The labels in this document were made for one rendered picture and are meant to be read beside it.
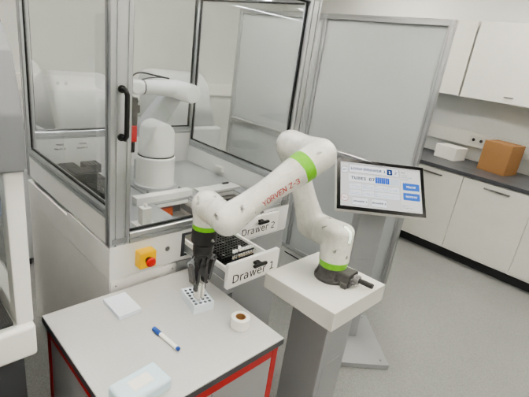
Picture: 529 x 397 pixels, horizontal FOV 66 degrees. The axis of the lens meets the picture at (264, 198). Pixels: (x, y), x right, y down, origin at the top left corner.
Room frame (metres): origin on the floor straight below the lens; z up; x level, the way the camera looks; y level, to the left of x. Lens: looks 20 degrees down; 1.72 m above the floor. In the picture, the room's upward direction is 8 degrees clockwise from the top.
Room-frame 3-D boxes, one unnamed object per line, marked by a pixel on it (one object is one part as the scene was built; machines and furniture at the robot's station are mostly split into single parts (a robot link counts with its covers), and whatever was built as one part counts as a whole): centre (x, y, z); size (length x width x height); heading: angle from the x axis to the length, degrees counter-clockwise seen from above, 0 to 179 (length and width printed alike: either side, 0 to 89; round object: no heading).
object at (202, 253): (1.31, 0.19, 1.00); 0.08 x 0.07 x 0.09; 138
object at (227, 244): (1.61, 0.15, 0.87); 0.22 x 0.18 x 0.06; 48
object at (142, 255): (1.43, 0.44, 0.88); 0.07 x 0.05 x 0.07; 138
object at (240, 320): (1.24, 0.02, 0.78); 0.07 x 0.07 x 0.04
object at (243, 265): (1.48, 0.01, 0.87); 0.29 x 0.02 x 0.11; 138
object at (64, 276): (2.04, 0.55, 0.40); 1.03 x 0.95 x 0.80; 138
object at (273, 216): (1.91, 0.01, 0.87); 0.29 x 0.02 x 0.11; 138
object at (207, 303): (1.34, 0.20, 0.78); 0.12 x 0.08 x 0.04; 36
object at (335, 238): (1.57, -0.32, 0.99); 0.16 x 0.13 x 0.19; 39
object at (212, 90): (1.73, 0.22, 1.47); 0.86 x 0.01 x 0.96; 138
